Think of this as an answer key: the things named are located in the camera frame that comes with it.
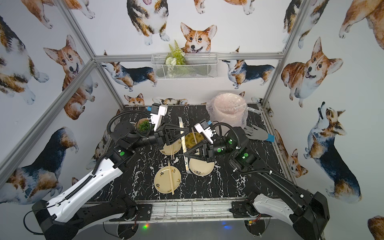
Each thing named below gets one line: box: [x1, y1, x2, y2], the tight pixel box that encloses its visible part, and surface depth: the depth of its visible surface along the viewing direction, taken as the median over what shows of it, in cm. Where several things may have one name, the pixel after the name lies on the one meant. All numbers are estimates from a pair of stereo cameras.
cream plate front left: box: [154, 166, 182, 194], surface depth 85 cm
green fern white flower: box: [165, 39, 187, 66], surface depth 85 cm
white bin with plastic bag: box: [206, 92, 249, 128], surface depth 92 cm
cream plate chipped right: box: [189, 158, 215, 177], surface depth 88 cm
